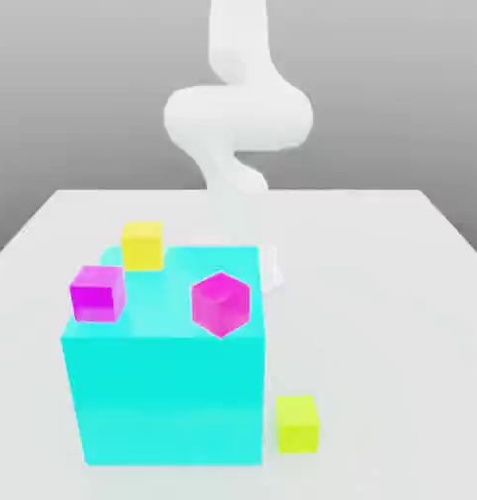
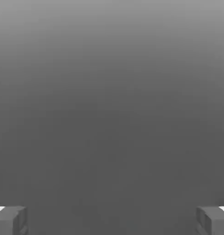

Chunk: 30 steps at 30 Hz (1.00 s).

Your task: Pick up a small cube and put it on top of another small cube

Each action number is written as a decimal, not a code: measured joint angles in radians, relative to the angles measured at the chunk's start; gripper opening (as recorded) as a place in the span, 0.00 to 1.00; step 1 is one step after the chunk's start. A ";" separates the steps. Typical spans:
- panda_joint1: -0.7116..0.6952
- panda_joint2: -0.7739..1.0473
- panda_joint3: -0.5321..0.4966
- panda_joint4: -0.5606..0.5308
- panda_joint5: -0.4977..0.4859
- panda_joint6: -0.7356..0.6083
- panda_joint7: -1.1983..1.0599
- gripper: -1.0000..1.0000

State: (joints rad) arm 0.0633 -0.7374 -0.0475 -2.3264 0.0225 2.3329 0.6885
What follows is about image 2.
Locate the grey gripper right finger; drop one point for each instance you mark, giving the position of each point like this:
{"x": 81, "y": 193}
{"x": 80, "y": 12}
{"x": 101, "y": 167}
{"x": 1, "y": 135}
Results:
{"x": 214, "y": 223}

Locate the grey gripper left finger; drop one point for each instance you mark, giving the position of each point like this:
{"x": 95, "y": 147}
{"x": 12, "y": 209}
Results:
{"x": 7, "y": 222}

